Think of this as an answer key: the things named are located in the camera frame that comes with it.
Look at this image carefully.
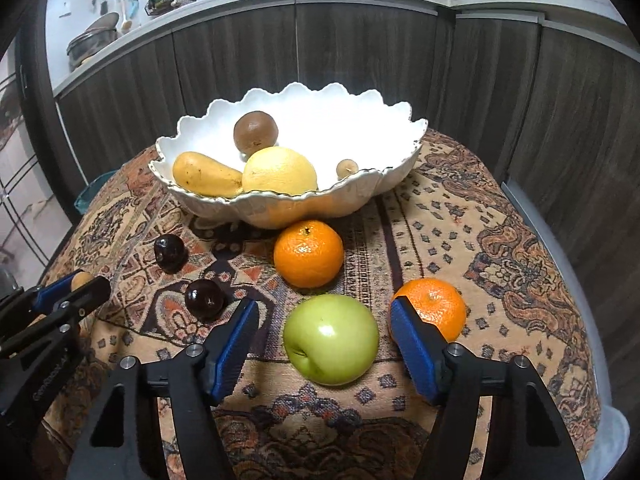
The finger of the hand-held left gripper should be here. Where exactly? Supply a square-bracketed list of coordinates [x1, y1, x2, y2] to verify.
[0, 276, 112, 358]
[0, 276, 76, 322]

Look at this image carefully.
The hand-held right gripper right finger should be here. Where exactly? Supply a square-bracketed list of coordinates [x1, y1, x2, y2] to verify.
[389, 296, 586, 480]

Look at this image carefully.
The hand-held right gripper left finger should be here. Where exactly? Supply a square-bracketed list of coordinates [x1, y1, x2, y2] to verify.
[67, 298, 261, 480]

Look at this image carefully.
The green apple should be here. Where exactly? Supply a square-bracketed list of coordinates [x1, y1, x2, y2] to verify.
[283, 294, 380, 387]

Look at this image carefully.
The yellow pear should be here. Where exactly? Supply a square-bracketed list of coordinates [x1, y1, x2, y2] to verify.
[172, 151, 244, 198]

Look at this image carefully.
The large yellow citrus fruit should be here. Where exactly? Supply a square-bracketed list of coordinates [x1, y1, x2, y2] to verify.
[242, 147, 319, 195]

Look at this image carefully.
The brown sapodilla fruit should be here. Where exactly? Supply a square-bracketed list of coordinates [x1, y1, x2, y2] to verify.
[233, 111, 279, 157]

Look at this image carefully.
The white scalloped bowl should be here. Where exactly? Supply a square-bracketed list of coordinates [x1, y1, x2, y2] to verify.
[150, 82, 430, 231]

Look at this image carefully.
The orange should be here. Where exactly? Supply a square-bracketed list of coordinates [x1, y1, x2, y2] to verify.
[390, 278, 467, 342]
[273, 220, 345, 289]

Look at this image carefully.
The dark plum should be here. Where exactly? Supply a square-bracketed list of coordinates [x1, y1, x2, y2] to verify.
[153, 234, 189, 275]
[184, 279, 225, 322]

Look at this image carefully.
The teal lined trash bin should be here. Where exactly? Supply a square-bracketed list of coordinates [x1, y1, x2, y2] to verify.
[75, 170, 121, 218]

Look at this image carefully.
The patterned brown tablecloth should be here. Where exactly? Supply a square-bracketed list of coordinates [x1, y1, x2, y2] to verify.
[37, 127, 601, 480]

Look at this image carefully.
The stack of metal pots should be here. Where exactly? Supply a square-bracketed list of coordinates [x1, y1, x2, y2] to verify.
[66, 12, 121, 72]

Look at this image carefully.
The white kitchen countertop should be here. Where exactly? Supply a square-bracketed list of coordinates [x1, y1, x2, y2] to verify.
[52, 0, 640, 98]

